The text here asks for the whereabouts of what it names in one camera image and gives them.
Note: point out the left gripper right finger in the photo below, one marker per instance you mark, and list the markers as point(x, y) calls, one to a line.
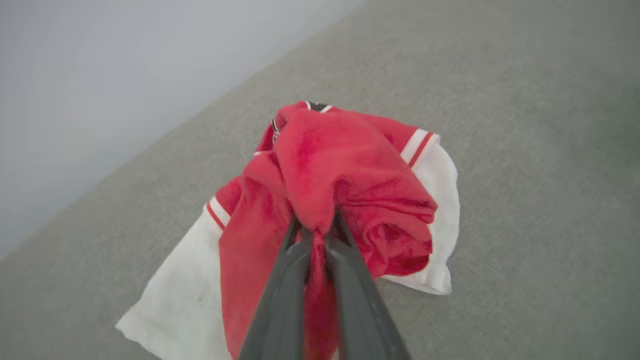
point(360, 310)

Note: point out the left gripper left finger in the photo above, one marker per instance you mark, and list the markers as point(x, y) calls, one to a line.
point(280, 305)

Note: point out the red and white garment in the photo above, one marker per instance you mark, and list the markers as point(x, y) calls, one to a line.
point(325, 160)

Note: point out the grey fabric sofa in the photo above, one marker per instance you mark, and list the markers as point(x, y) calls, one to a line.
point(500, 150)

